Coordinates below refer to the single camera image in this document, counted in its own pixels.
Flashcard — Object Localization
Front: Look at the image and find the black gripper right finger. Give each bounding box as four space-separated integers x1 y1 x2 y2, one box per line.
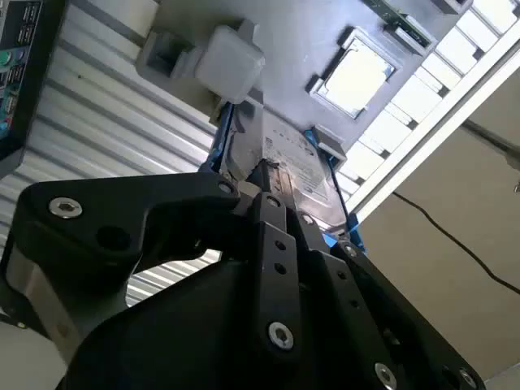
284 205 487 390

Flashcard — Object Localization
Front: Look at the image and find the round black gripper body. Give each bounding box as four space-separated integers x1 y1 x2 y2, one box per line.
60 258 366 390

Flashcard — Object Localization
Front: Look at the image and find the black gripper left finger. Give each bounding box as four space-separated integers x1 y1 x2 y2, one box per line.
0 173 306 361

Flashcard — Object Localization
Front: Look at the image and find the hard disk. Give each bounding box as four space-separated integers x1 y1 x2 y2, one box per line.
202 101 369 255

